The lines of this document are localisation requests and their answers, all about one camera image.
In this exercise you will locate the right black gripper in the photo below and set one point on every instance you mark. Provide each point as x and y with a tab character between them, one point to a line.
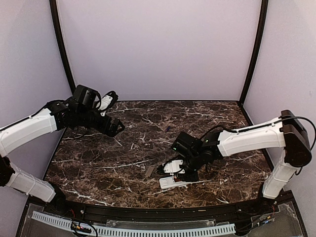
193	177

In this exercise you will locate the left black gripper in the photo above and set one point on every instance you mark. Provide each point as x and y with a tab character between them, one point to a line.
111	132

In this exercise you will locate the white remote control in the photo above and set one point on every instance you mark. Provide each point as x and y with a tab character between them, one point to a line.
171	182

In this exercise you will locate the grey battery cover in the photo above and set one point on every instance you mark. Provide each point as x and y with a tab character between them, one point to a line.
149	171

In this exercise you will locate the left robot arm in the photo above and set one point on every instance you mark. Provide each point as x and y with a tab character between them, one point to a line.
85	108

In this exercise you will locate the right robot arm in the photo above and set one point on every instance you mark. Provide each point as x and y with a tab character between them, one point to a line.
285	132

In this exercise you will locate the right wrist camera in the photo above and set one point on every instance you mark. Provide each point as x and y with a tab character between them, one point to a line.
171	167

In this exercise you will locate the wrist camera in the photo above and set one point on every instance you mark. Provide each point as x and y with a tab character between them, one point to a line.
106	102
171	167

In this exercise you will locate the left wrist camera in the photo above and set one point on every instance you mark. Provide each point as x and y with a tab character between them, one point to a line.
106	102

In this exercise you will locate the white slotted cable duct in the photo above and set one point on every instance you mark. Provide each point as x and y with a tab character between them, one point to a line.
136	229

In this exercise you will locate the black front rail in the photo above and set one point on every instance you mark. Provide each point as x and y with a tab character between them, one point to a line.
234	212

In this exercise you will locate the right black frame post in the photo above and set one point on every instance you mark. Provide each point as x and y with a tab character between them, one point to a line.
255	51

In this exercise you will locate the black frame post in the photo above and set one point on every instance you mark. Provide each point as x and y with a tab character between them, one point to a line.
61	45
255	51

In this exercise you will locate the left black frame post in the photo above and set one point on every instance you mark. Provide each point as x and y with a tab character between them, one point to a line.
61	45

